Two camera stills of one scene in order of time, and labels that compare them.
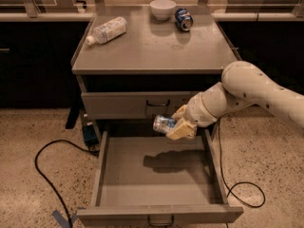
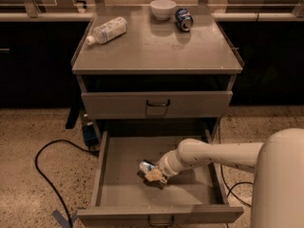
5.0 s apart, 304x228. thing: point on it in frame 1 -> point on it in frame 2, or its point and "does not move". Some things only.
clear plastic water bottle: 108,30 does not move
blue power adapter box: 89,136 does not move
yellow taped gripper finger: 182,131 -> 156,175
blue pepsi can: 183,19 does not move
